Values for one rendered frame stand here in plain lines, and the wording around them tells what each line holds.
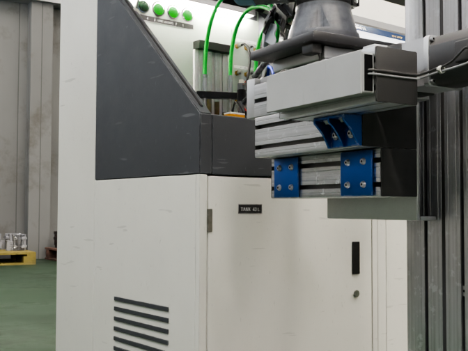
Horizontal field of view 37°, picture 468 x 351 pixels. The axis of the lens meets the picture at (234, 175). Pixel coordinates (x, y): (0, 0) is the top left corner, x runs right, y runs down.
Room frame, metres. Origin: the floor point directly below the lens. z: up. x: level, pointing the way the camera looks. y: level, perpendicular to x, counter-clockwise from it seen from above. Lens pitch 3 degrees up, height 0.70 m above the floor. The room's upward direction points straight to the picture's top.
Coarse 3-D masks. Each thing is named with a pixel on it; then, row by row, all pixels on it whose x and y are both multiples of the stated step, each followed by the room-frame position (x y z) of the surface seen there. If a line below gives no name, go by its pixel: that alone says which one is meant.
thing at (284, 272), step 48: (240, 192) 1.92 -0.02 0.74; (240, 240) 1.92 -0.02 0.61; (288, 240) 2.03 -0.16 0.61; (336, 240) 2.15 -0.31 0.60; (240, 288) 1.92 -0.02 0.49; (288, 288) 2.03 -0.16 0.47; (336, 288) 2.15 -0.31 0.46; (240, 336) 1.92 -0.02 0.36; (288, 336) 2.03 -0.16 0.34; (336, 336) 2.15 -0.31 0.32
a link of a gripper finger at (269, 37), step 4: (272, 24) 2.06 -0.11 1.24; (272, 28) 2.07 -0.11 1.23; (276, 28) 2.06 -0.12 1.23; (268, 32) 2.08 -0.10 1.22; (272, 32) 2.07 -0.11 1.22; (264, 36) 2.09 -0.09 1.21; (268, 36) 2.08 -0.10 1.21; (272, 36) 2.07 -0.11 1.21; (264, 40) 2.10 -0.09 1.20; (268, 40) 2.09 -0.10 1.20; (272, 40) 2.07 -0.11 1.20; (264, 44) 2.11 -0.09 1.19; (272, 44) 2.07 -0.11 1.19
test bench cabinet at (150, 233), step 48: (96, 192) 2.28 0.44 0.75; (144, 192) 2.05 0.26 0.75; (192, 192) 1.86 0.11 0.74; (96, 240) 2.27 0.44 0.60; (144, 240) 2.04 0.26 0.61; (192, 240) 1.86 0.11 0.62; (96, 288) 2.27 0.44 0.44; (144, 288) 2.04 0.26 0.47; (192, 288) 1.86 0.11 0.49; (96, 336) 2.27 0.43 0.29; (144, 336) 2.04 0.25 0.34; (192, 336) 1.86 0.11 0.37
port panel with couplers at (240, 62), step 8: (232, 32) 2.58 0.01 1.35; (240, 32) 2.61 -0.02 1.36; (240, 40) 2.61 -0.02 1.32; (248, 40) 2.63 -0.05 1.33; (256, 40) 2.66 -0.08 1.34; (240, 48) 2.61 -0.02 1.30; (240, 56) 2.61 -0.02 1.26; (248, 56) 2.63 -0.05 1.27; (240, 64) 2.61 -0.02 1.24; (248, 64) 2.63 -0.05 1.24; (240, 72) 2.57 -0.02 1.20; (232, 104) 2.58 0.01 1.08
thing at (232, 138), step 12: (216, 120) 1.87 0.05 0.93; (228, 120) 1.89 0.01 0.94; (240, 120) 1.92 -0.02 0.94; (252, 120) 1.94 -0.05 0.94; (216, 132) 1.87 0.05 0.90; (228, 132) 1.89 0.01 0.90; (240, 132) 1.92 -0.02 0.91; (252, 132) 1.94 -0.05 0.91; (216, 144) 1.87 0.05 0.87; (228, 144) 1.89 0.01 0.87; (240, 144) 1.92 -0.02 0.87; (252, 144) 1.94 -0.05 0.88; (216, 156) 1.87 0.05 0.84; (228, 156) 1.89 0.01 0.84; (240, 156) 1.92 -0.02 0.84; (252, 156) 1.94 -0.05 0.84; (216, 168) 1.87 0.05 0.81; (228, 168) 1.89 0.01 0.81; (240, 168) 1.92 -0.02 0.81; (252, 168) 1.94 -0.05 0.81; (264, 168) 1.97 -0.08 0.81
